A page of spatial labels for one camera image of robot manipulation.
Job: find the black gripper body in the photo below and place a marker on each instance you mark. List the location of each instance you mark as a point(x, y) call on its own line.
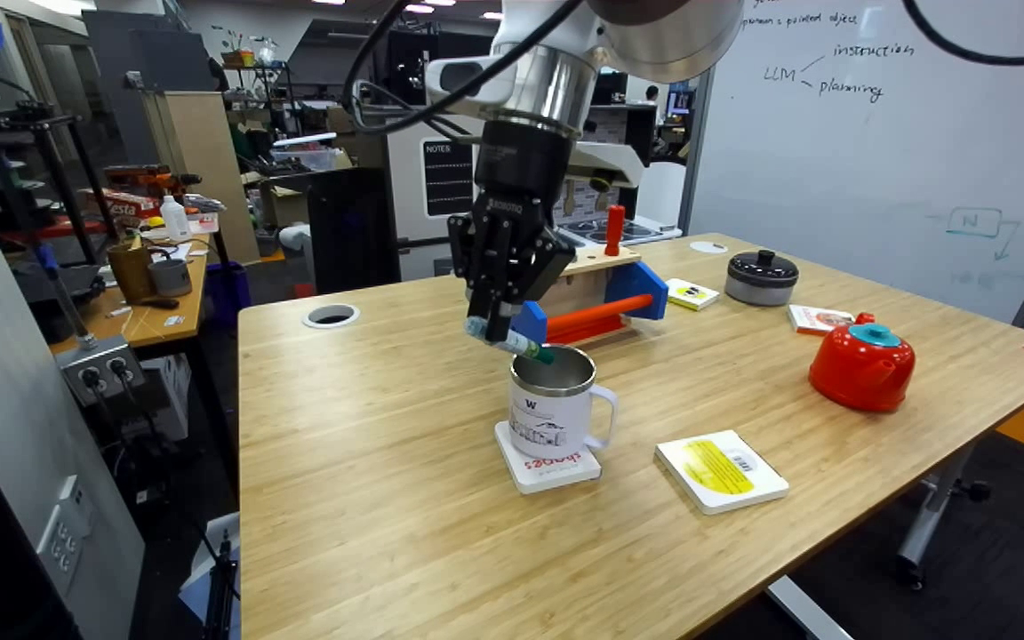
point(506, 239)

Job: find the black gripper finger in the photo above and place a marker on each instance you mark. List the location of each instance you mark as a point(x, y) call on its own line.
point(476, 306)
point(522, 318)

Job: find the green marker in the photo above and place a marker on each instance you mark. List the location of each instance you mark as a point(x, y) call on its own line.
point(522, 347)

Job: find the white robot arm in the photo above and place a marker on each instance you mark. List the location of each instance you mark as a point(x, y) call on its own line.
point(543, 74)

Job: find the blue wooden toy toolbox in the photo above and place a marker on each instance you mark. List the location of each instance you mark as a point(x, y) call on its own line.
point(602, 290)

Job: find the white oven cabinet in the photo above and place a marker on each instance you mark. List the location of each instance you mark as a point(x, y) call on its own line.
point(430, 180)

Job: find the white metal mug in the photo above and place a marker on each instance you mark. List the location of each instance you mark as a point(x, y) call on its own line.
point(557, 404)

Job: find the small yellow green book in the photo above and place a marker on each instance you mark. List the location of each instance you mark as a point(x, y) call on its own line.
point(691, 294)

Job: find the white coaster under mug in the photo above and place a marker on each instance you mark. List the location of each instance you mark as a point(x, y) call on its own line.
point(544, 473)

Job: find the grey pot with black lid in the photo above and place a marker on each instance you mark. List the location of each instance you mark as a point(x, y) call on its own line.
point(763, 279)

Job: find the yellow white small book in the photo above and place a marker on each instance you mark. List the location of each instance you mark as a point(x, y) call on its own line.
point(719, 469)

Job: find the white red small book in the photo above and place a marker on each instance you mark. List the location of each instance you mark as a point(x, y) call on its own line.
point(817, 318)

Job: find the orange teapot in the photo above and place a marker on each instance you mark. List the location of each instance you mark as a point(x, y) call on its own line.
point(864, 369)

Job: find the white table leg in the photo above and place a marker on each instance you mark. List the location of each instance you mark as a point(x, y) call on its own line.
point(927, 522)

